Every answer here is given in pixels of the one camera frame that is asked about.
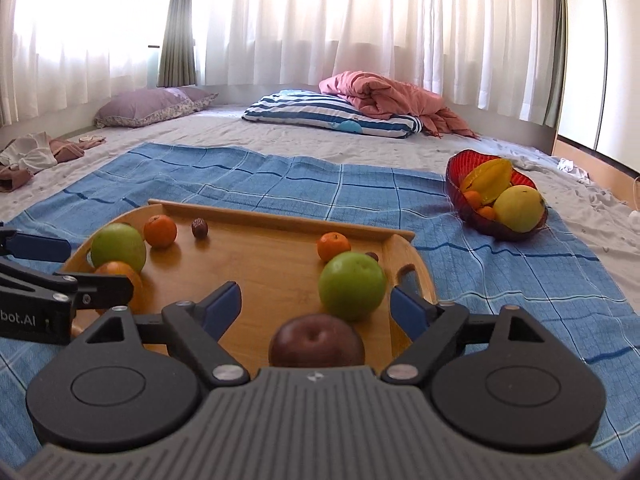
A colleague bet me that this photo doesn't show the purple pillow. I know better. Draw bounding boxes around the purple pillow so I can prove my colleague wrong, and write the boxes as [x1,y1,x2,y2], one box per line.
[93,86,217,128]

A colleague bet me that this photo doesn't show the yellow starfruit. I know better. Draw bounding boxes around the yellow starfruit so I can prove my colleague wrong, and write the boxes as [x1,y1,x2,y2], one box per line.
[459,158,513,205]

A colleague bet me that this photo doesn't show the dark red apple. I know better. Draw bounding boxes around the dark red apple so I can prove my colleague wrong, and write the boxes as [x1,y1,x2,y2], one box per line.
[268,313,366,368]

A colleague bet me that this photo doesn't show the green drape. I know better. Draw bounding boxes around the green drape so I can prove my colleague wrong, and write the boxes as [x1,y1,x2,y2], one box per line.
[544,0,568,129]
[157,0,196,88]

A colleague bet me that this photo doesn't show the blue striped pillow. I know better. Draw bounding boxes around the blue striped pillow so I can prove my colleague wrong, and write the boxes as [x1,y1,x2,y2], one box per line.
[242,90,422,139]

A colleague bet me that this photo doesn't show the wrinkled red date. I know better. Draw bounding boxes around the wrinkled red date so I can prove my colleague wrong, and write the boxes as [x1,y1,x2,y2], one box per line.
[191,218,208,240]

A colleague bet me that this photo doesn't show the blue checked blanket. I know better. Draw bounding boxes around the blue checked blanket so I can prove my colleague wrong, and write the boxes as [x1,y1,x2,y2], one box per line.
[1,143,639,468]

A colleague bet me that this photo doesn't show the green drape right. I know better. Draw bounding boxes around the green drape right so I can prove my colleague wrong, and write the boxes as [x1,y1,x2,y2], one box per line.
[544,0,568,129]

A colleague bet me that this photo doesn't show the small tangerine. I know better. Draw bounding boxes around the small tangerine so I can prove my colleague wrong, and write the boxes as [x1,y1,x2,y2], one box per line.
[317,231,352,263]

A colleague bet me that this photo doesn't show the white sheer curtain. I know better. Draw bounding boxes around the white sheer curtain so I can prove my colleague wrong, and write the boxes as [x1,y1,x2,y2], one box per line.
[1,0,555,125]

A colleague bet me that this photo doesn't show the green apple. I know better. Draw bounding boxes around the green apple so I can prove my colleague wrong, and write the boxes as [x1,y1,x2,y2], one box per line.
[90,222,146,273]
[318,252,386,322]

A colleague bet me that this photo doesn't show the pink crumpled quilt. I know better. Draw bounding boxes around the pink crumpled quilt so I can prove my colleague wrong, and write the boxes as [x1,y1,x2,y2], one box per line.
[319,70,476,138]

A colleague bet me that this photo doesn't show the red glass fruit bowl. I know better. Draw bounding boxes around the red glass fruit bowl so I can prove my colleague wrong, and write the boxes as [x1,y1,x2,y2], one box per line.
[446,150,548,242]

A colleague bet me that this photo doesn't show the white clothes pile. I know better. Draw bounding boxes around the white clothes pile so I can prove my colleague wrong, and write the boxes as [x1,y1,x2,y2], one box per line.
[555,157,591,183]

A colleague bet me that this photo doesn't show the brown clothes pile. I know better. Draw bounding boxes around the brown clothes pile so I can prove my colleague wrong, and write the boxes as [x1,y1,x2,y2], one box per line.
[1,132,105,193]

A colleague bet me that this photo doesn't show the yellow pear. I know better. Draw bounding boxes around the yellow pear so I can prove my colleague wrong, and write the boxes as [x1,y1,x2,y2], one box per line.
[494,185,546,233]

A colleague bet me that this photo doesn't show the small orange mandarin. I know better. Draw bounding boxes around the small orange mandarin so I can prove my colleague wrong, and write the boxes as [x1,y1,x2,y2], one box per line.
[143,214,178,249]

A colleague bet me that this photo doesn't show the small orange in bowl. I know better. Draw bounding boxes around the small orange in bowl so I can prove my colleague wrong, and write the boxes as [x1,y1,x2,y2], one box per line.
[463,190,483,210]

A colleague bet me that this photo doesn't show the large orange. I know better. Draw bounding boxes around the large orange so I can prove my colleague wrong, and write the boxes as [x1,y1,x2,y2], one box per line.
[94,261,143,314]

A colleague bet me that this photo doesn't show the right green apple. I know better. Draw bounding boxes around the right green apple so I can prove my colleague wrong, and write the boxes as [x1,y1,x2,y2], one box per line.
[318,252,386,322]

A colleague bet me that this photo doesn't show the green drape left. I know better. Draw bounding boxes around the green drape left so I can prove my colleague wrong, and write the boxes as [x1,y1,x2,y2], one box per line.
[157,0,196,88]

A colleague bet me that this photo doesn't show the wooden serving tray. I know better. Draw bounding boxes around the wooden serving tray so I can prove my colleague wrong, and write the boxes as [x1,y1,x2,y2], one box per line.
[60,198,440,378]

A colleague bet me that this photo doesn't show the left green apple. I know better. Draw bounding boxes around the left green apple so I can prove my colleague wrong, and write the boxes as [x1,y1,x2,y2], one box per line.
[90,222,146,273]

